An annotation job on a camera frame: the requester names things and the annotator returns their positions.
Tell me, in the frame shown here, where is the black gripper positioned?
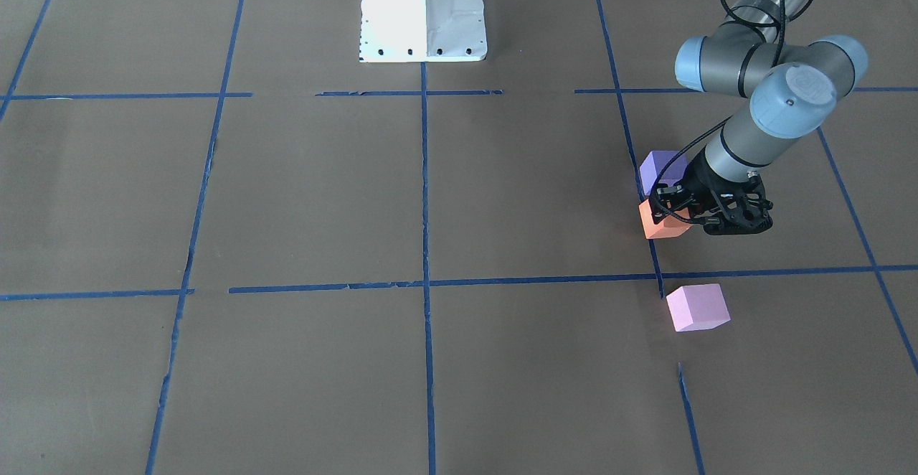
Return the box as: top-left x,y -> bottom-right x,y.
681,154 -> 773,235

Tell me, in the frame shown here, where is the orange foam block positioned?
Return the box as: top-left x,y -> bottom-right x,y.
639,199 -> 693,240

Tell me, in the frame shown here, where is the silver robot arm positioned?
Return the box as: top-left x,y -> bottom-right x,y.
648,0 -> 869,236

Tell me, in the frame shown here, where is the purple foam block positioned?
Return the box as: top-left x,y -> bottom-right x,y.
640,149 -> 689,198

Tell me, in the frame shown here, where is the pink foam block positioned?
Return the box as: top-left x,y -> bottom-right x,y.
666,284 -> 732,332

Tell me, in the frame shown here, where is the brown paper table cover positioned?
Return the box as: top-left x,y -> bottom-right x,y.
2,0 -> 916,474

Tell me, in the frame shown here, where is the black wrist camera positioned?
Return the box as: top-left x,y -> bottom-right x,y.
647,183 -> 698,220

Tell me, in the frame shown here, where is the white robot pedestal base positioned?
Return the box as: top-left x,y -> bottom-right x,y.
359,0 -> 488,63

